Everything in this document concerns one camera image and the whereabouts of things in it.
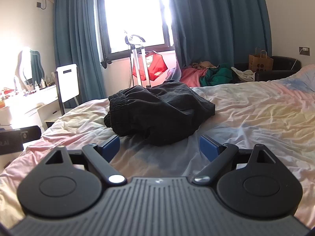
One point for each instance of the teal curtain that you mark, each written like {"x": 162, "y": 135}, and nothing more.
{"x": 76, "y": 41}
{"x": 216, "y": 17}

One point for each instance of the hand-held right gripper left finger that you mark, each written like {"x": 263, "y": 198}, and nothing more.
{"x": 112, "y": 148}

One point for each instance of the brown paper bag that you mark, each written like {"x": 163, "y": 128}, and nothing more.
{"x": 259, "y": 64}

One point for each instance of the green cloth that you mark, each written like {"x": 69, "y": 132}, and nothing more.
{"x": 217, "y": 75}

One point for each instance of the wall socket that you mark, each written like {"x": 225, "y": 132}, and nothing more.
{"x": 304, "y": 51}

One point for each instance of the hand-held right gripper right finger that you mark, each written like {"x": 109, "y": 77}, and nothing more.
{"x": 208, "y": 148}

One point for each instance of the light blue cloth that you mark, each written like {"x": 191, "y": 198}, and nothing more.
{"x": 173, "y": 75}

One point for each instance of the beige cloth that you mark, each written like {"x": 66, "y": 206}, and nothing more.
{"x": 204, "y": 65}

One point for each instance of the window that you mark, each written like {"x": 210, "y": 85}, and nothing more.
{"x": 135, "y": 12}

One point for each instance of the pink cloth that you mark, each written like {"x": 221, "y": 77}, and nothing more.
{"x": 192, "y": 76}

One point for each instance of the red garment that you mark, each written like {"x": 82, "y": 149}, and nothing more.
{"x": 155, "y": 66}

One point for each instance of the wavy frame mirror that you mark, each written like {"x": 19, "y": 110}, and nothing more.
{"x": 30, "y": 64}

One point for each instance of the black pants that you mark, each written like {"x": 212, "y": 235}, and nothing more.
{"x": 157, "y": 113}

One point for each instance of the white back chair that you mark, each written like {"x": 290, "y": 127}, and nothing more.
{"x": 68, "y": 82}

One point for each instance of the group of toiletry bottles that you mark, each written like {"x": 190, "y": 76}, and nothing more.
{"x": 43, "y": 82}

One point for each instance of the white dressing table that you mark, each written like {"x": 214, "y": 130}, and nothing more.
{"x": 29, "y": 105}

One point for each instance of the black armchair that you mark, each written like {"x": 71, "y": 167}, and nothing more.
{"x": 283, "y": 66}

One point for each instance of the white cloth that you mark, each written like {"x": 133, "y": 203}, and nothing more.
{"x": 243, "y": 75}

